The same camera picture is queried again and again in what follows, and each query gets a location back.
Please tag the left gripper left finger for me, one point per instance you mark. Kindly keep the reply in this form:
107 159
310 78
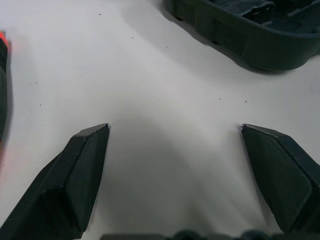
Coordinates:
62 190

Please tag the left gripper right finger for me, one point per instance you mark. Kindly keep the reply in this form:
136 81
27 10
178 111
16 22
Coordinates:
282 175

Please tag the orange black utility knife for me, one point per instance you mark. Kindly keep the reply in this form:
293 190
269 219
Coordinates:
3 87

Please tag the black tool case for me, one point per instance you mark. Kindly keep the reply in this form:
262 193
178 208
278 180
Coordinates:
225 32

